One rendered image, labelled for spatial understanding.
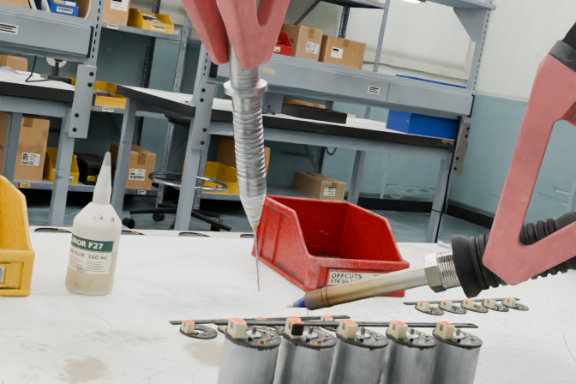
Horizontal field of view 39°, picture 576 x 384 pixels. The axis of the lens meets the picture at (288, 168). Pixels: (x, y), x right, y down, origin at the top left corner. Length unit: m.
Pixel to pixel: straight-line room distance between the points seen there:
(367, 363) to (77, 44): 2.35
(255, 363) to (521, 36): 6.18
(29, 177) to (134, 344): 3.99
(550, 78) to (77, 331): 0.34
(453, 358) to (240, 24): 0.21
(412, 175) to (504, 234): 6.15
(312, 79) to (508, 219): 2.81
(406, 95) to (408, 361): 3.03
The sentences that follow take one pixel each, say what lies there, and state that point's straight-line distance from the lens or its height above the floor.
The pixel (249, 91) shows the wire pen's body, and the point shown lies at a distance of 0.30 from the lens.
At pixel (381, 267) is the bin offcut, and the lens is 0.71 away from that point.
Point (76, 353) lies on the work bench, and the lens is 0.49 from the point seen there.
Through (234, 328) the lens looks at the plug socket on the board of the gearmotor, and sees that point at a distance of 0.35.
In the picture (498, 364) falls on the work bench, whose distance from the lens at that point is 0.61.
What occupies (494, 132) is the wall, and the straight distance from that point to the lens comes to 6.51.
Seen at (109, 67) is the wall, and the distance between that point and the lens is 5.00.
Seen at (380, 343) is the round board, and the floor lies 0.81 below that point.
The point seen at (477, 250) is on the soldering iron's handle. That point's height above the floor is 0.87.
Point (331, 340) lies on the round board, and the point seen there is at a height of 0.81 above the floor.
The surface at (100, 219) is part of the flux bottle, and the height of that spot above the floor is 0.80.
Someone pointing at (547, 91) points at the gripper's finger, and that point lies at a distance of 0.29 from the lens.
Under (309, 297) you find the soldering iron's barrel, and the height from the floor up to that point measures 0.84.
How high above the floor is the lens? 0.93
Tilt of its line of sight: 7 degrees down
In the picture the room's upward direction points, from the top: 10 degrees clockwise
